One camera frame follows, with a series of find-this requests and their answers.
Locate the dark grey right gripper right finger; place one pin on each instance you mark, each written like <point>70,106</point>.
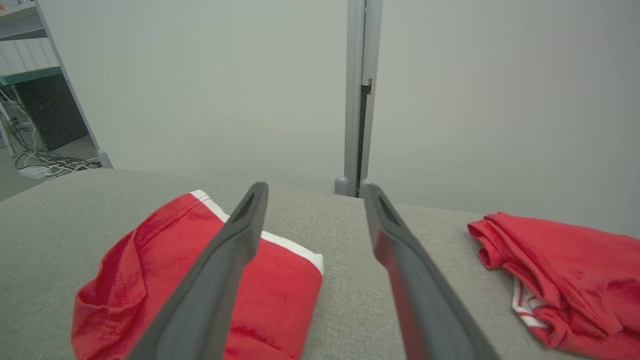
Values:
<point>430,320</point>

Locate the white power strip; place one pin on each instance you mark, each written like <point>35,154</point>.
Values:
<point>35,173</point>

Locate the black computer tower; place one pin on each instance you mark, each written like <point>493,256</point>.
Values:
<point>50,115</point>

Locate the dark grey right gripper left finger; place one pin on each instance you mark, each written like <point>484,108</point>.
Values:
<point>195,320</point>

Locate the grey partition end post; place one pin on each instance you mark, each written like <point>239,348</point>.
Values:
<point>70,90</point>

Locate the red shirt with white sleeves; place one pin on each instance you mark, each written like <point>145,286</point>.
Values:
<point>575,270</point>

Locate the grey double partition post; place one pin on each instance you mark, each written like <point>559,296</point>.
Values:
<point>352,100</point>

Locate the red printed basketball jersey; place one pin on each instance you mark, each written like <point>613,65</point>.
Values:
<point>280,300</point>

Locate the metal shelf rack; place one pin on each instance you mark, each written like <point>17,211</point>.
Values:
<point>25,76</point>

